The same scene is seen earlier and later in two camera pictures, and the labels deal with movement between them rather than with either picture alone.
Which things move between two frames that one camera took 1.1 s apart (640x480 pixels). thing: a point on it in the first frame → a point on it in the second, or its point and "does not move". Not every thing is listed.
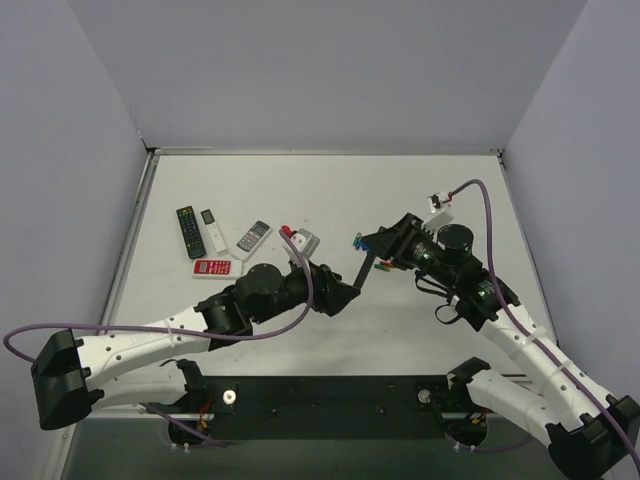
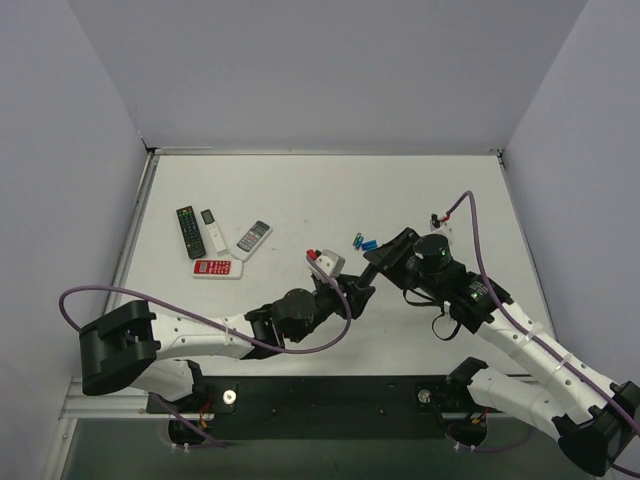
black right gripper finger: x=406 y=265 → x=402 y=276
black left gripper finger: x=342 y=289 → x=358 y=295
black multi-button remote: x=192 y=236 does not move
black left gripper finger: x=332 y=301 → x=356 y=306
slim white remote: x=212 y=229 does not move
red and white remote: x=217 y=269 does not move
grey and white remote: x=252 y=240 does not move
